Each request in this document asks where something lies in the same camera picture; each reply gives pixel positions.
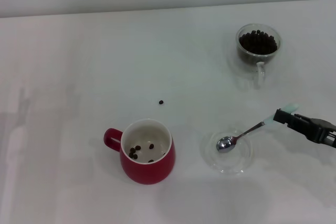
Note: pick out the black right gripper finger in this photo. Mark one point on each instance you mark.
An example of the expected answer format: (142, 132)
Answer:
(282, 117)
(307, 119)

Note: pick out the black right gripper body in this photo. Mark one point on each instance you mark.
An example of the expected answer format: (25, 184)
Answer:
(326, 134)

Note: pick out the red ceramic mug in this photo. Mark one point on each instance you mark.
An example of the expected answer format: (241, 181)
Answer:
(149, 169)

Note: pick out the scooped coffee bean portion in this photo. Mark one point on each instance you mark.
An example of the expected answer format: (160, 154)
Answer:
(133, 153)

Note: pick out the clear glass cup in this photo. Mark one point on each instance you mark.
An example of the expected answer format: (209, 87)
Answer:
(260, 74)

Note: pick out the small clear glass saucer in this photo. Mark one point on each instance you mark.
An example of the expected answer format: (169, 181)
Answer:
(231, 165)

